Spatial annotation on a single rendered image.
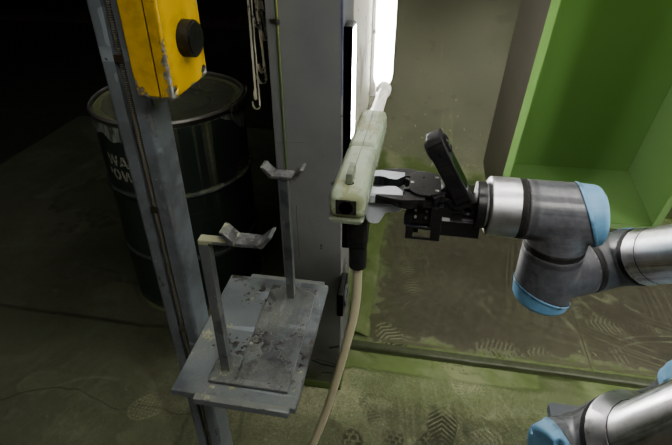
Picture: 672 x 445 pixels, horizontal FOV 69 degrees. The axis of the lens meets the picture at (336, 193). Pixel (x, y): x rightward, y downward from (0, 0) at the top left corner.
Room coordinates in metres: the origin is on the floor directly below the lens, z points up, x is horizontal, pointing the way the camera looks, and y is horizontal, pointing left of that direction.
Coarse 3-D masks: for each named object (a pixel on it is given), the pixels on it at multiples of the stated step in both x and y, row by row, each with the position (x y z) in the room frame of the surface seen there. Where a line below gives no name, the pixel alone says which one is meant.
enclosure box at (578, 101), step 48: (528, 0) 1.64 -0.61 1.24; (576, 0) 1.72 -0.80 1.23; (624, 0) 1.70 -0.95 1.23; (528, 48) 1.51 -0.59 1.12; (576, 48) 1.75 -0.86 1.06; (624, 48) 1.72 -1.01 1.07; (528, 96) 1.44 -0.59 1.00; (576, 96) 1.78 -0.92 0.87; (624, 96) 1.75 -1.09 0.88; (528, 144) 1.84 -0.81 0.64; (576, 144) 1.82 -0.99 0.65; (624, 144) 1.79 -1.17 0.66; (624, 192) 1.68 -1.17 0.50
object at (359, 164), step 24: (384, 96) 0.93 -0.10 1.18; (360, 120) 0.78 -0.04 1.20; (384, 120) 0.79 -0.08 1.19; (360, 144) 0.69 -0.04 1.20; (360, 168) 0.60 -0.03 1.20; (336, 192) 0.54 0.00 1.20; (360, 192) 0.54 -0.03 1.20; (336, 216) 0.54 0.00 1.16; (360, 216) 0.53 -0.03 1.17; (360, 240) 0.63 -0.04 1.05; (360, 264) 0.63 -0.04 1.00
